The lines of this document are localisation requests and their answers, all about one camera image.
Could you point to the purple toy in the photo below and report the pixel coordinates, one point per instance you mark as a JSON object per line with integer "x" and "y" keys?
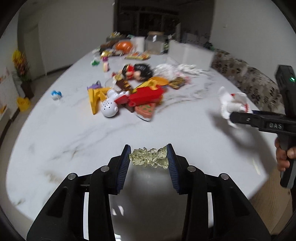
{"x": 96, "y": 85}

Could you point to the person right hand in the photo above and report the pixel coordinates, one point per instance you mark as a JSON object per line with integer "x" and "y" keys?
{"x": 282, "y": 156}

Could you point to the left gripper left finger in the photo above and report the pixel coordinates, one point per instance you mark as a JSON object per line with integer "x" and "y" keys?
{"x": 105, "y": 181}

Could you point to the floral sofa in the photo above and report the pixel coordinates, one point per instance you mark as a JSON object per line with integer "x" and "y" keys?
{"x": 260, "y": 89}

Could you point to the green toy flower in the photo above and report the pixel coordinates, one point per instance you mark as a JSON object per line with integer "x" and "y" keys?
{"x": 95, "y": 62}

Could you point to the white storage box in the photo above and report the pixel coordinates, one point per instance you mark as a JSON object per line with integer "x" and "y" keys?
{"x": 191, "y": 55}

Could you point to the red toy block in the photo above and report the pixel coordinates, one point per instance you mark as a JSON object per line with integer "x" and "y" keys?
{"x": 142, "y": 96}

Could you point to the small blue white toy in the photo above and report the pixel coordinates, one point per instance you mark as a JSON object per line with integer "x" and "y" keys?
{"x": 56, "y": 95}

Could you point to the glass jar with lid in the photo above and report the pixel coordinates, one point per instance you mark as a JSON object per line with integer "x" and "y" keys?
{"x": 154, "y": 43}

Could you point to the yellow snack packet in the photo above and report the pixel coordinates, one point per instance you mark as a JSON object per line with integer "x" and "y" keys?
{"x": 138, "y": 56}

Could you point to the toy cake slice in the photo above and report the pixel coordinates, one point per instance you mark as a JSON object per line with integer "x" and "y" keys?
{"x": 105, "y": 66}

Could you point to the toy pizza slice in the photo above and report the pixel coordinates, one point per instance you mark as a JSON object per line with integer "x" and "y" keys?
{"x": 146, "y": 111}

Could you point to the white crumpled tissue pile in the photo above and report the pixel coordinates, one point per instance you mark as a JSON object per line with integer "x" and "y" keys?
{"x": 171, "y": 72}

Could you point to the white paper roll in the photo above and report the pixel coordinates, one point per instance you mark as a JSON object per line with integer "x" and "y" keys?
{"x": 139, "y": 44}

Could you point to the yellow toy piece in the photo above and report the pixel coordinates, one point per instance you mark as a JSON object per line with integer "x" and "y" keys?
{"x": 96, "y": 95}

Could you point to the yellow flower plant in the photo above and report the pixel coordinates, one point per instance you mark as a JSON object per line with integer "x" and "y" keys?
{"x": 21, "y": 65}

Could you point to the black-haired doll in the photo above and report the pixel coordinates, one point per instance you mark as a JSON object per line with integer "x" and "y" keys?
{"x": 138, "y": 72}

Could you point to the white round toy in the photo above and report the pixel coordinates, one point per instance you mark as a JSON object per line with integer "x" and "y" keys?
{"x": 109, "y": 107}

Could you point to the orange plastic bag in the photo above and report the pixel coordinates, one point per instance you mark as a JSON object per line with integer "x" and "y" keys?
{"x": 124, "y": 46}

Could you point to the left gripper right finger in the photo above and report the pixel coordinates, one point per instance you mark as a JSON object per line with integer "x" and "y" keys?
{"x": 191, "y": 181}

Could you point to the yellow potty chair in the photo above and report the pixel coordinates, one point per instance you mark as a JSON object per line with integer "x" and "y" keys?
{"x": 23, "y": 103}

